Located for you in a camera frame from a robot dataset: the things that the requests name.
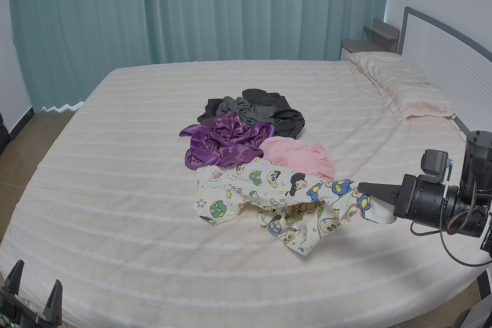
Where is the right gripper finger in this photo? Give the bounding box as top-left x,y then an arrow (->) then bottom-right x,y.
356,181 -> 401,206

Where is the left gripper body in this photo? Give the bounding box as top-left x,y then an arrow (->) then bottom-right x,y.
0,286 -> 63,328

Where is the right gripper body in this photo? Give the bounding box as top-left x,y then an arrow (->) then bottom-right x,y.
392,174 -> 463,231

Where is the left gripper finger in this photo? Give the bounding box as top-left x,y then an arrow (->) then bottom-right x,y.
3,260 -> 25,295
42,279 -> 64,322

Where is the white printed pyjama top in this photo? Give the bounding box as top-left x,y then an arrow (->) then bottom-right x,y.
193,157 -> 398,256

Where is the bed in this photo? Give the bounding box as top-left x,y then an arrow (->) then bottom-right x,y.
0,6 -> 492,328

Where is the pink garment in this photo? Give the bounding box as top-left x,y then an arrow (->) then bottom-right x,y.
259,136 -> 336,181

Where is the cream pillow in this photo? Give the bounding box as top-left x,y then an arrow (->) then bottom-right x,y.
346,51 -> 456,122

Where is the black garment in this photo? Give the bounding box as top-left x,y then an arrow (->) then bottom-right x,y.
197,88 -> 306,139

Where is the dark grey chest of drawers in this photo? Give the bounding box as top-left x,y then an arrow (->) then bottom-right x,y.
0,113 -> 8,156

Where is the grey garment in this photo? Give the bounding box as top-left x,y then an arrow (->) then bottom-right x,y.
216,96 -> 277,125

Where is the grey white bedside table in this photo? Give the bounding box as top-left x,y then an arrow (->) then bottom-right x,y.
340,18 -> 400,60

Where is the purple satin garment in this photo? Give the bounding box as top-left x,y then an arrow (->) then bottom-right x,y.
179,112 -> 275,170

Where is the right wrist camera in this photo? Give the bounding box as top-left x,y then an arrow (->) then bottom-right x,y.
420,150 -> 455,187

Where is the black cable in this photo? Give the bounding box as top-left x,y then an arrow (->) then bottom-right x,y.
410,221 -> 492,268

